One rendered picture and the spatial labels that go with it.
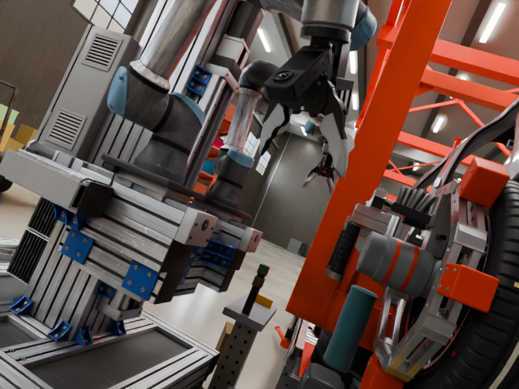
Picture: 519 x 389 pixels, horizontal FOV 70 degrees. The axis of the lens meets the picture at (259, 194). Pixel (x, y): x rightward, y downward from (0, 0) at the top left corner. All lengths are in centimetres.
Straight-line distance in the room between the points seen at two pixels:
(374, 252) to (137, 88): 76
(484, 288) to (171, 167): 78
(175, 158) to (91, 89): 52
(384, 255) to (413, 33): 104
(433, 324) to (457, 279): 14
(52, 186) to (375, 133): 118
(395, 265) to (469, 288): 30
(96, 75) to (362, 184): 107
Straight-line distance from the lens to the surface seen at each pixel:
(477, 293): 84
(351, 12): 56
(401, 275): 111
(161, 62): 100
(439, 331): 93
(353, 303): 125
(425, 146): 750
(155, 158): 103
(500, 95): 406
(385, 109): 165
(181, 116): 105
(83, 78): 150
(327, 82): 54
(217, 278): 144
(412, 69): 173
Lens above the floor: 81
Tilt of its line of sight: 4 degrees up
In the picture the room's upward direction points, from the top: 23 degrees clockwise
